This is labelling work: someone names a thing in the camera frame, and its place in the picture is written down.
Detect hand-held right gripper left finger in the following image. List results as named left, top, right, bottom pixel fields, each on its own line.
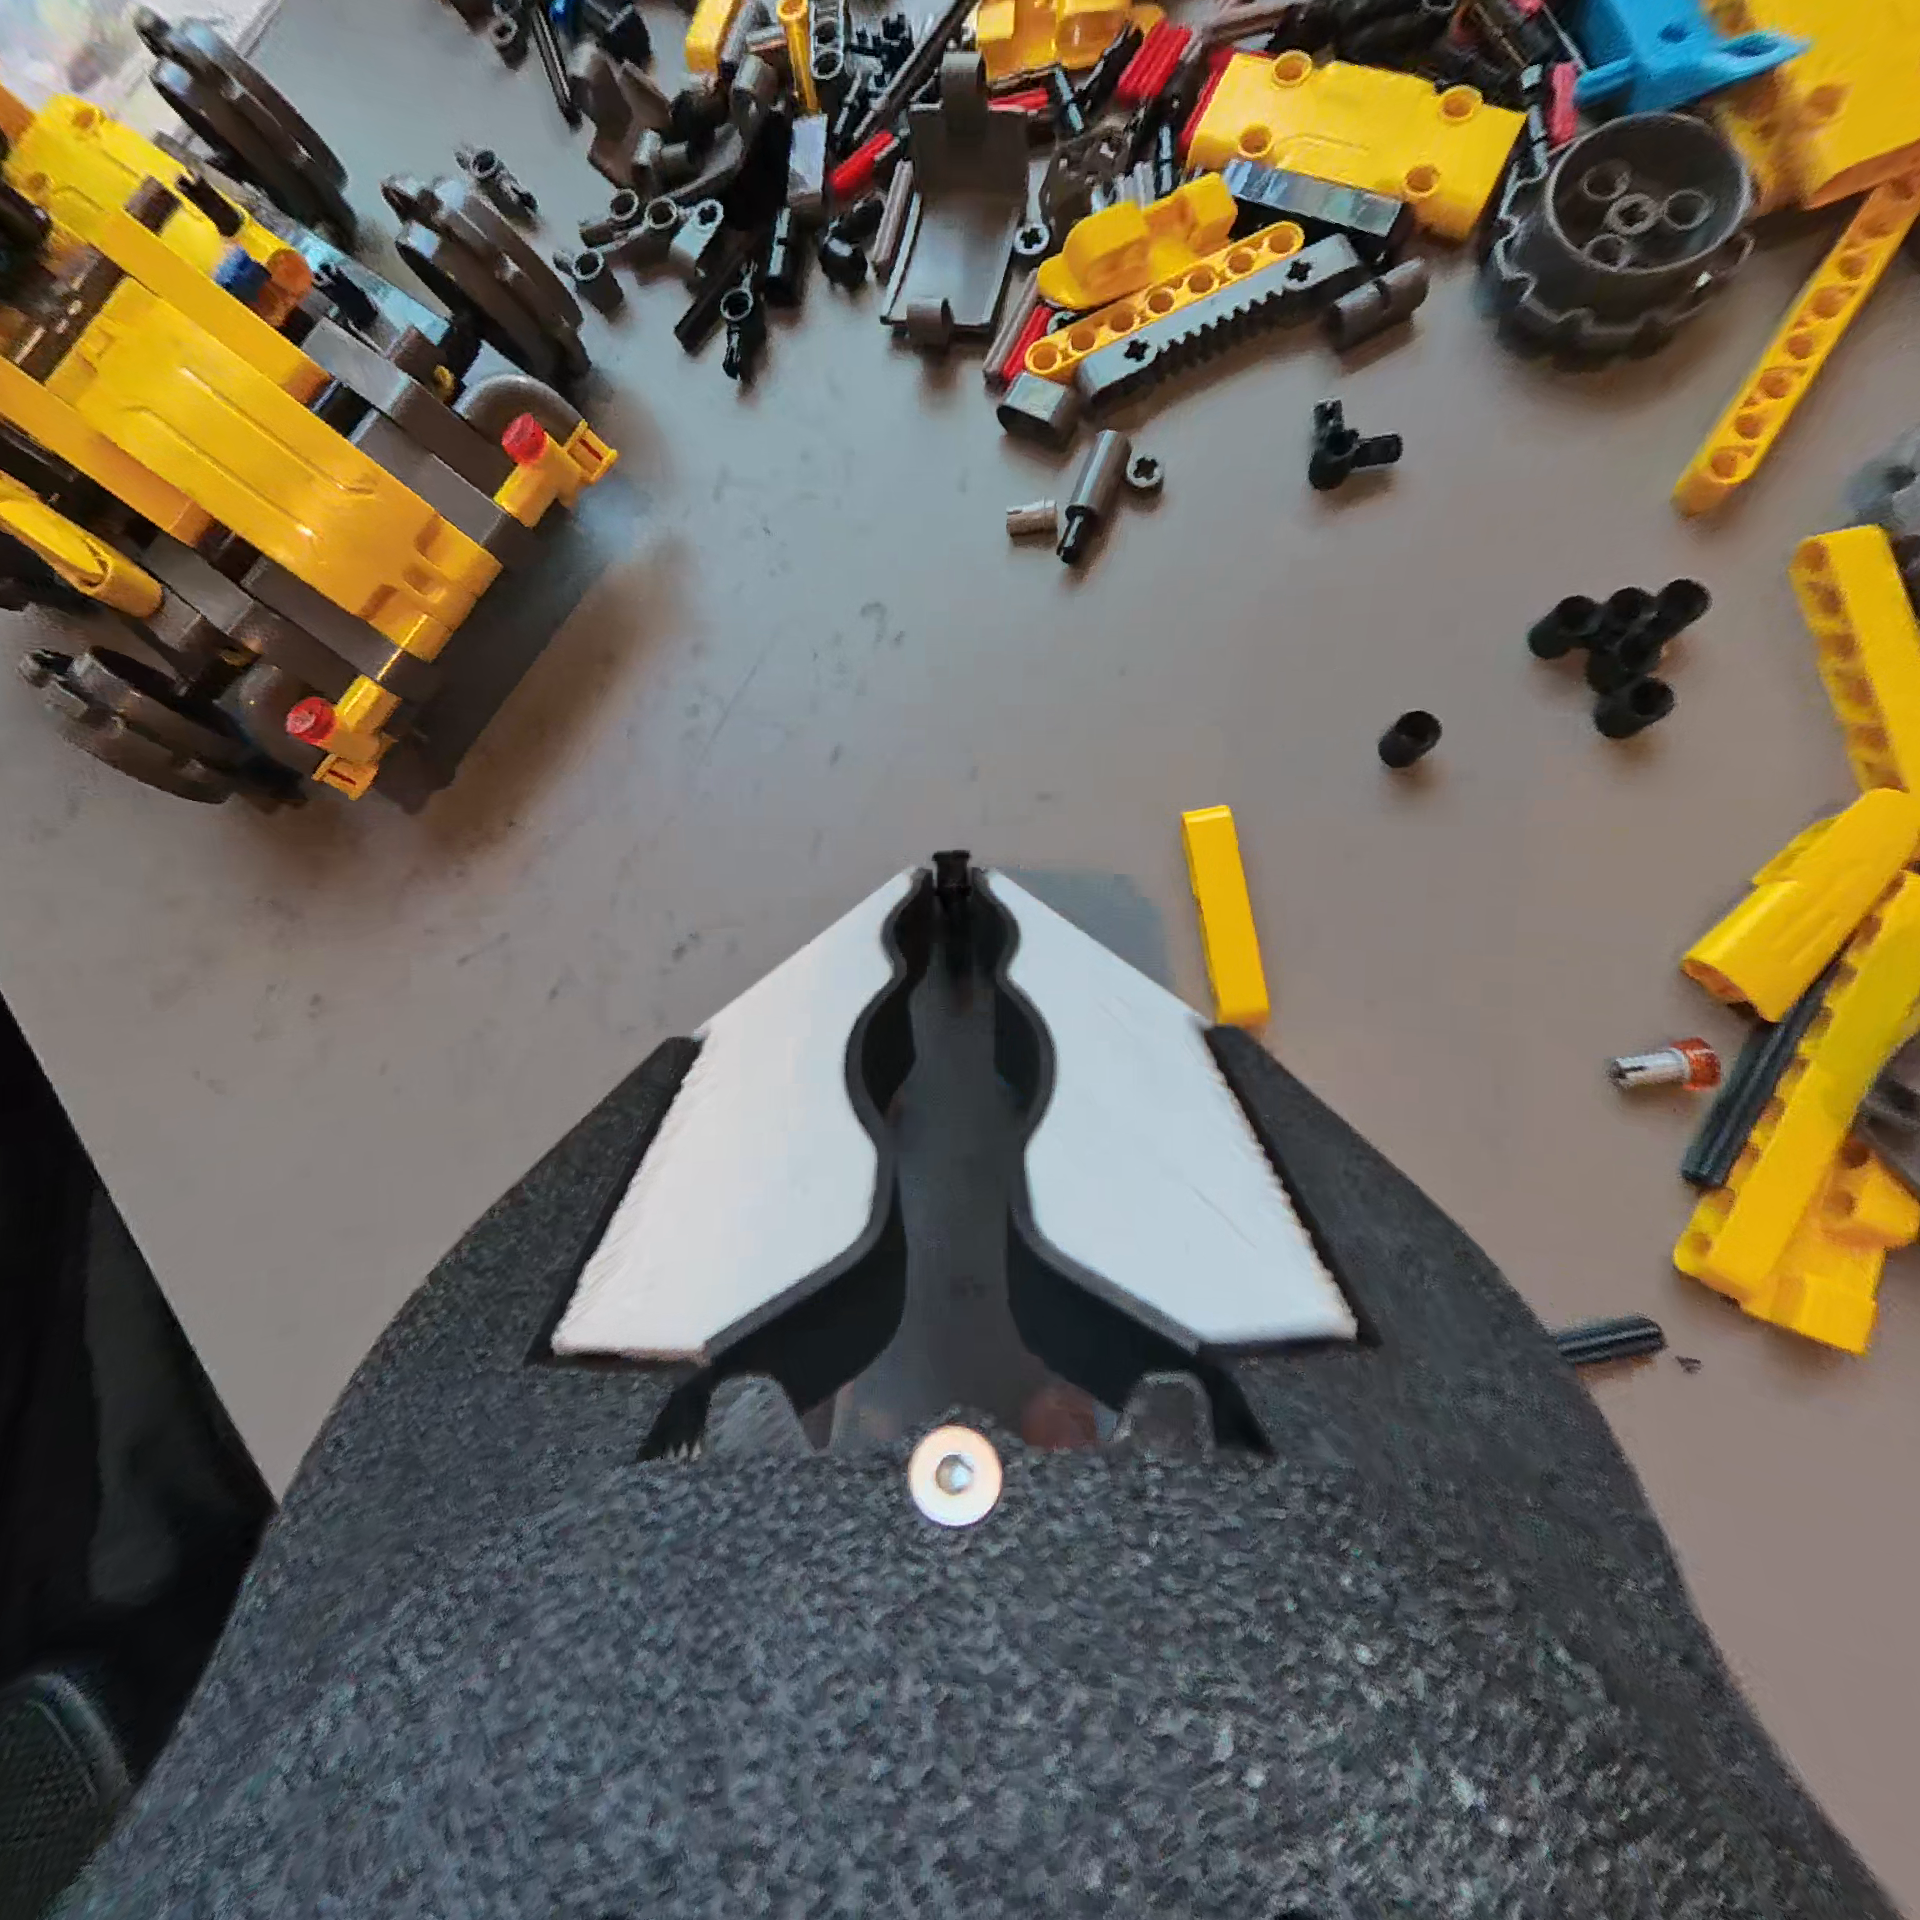
left=551, top=866, right=940, bottom=1403

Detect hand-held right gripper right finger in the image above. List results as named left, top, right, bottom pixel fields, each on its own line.
left=960, top=866, right=1359, bottom=1403

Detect yellow toy vehicle model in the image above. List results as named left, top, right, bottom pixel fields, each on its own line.
left=0, top=7, right=618, bottom=812

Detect short yellow beam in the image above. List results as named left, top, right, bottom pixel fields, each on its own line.
left=1178, top=806, right=1273, bottom=1033

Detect heap of yellow grey beams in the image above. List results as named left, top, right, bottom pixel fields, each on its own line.
left=1671, top=527, right=1920, bottom=1356

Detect dark grey pin connectors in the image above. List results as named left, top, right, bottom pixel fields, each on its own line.
left=1006, top=428, right=1167, bottom=570

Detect cluster of black bushes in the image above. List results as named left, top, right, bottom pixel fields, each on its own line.
left=1526, top=577, right=1714, bottom=742

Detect black angled connector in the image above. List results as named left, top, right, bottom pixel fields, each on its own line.
left=1308, top=399, right=1404, bottom=491

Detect black gear rack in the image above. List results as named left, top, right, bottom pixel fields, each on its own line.
left=1071, top=241, right=1368, bottom=408

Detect dark grey seat piece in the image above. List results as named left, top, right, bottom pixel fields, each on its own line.
left=877, top=52, right=1038, bottom=339

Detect thin yellow holed beam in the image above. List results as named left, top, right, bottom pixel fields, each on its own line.
left=1669, top=172, right=1920, bottom=520

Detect pile of small building parts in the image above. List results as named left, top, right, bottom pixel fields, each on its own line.
left=450, top=0, right=1592, bottom=444

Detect dark grey toothed wheel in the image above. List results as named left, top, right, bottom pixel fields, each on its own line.
left=1477, top=113, right=1765, bottom=367

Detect yellow rectangular panel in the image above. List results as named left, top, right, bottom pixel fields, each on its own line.
left=1184, top=48, right=1529, bottom=243

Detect blue separator tool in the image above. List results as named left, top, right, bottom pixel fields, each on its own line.
left=1567, top=0, right=1808, bottom=122

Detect stack of yellow wide beams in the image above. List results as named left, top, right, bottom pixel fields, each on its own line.
left=1709, top=0, right=1920, bottom=212

